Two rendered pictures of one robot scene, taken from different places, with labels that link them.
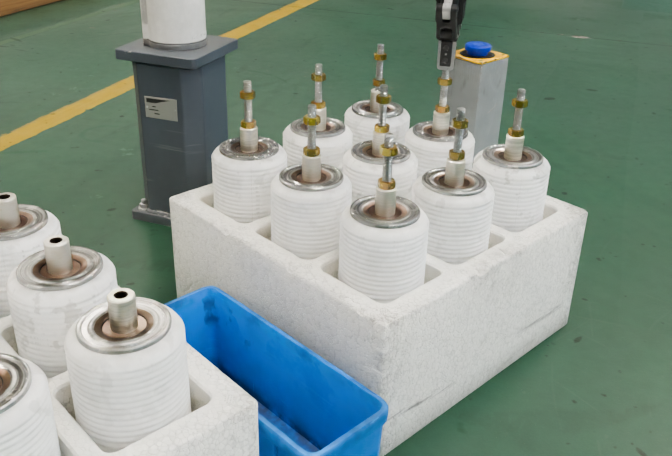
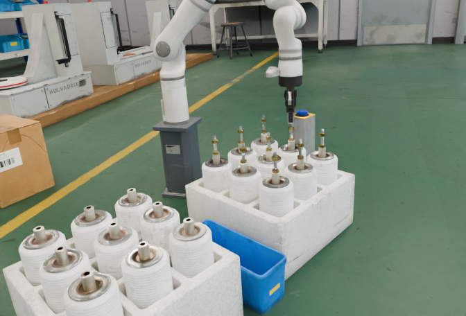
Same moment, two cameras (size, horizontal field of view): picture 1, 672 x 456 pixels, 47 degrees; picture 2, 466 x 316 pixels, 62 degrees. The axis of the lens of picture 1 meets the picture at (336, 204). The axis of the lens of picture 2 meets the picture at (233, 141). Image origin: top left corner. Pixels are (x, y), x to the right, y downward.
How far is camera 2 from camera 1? 0.28 m
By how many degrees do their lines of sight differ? 7
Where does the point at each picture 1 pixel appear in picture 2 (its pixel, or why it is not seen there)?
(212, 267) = (206, 212)
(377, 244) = (274, 194)
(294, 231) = (240, 193)
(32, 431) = (166, 269)
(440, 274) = (299, 204)
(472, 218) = (309, 181)
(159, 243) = (176, 206)
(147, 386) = (201, 252)
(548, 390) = (348, 249)
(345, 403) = (269, 258)
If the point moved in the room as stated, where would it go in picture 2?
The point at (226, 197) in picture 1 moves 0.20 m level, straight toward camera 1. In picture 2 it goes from (209, 183) to (220, 214)
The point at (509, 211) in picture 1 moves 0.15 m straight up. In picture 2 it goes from (323, 177) to (324, 132)
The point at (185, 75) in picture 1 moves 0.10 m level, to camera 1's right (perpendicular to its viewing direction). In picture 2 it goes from (182, 134) to (209, 133)
